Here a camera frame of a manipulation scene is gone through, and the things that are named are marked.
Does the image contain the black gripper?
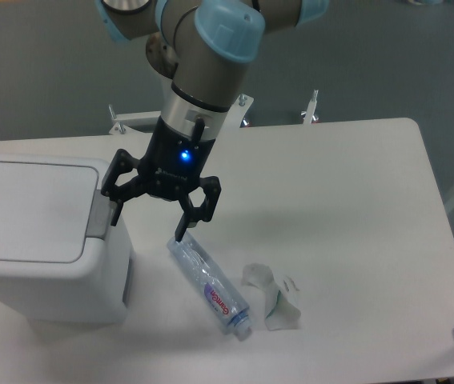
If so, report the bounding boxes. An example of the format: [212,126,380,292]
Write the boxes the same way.
[100,118,223,243]

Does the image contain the white push-lid trash can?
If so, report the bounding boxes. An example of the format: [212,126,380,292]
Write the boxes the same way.
[0,154,134,324]

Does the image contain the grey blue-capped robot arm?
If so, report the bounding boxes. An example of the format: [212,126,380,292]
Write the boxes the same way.
[95,1,328,240]

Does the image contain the clear plastic water bottle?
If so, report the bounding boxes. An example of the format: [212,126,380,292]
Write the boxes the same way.
[167,234,252,341]

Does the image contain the crumpled white plastic wrapper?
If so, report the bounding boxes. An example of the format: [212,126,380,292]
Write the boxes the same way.
[242,263,301,331]

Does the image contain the white pedestal base frame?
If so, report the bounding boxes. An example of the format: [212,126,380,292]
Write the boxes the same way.
[108,89,319,135]

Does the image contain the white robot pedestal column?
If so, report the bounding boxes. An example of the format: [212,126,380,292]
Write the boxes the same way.
[160,75,247,131]

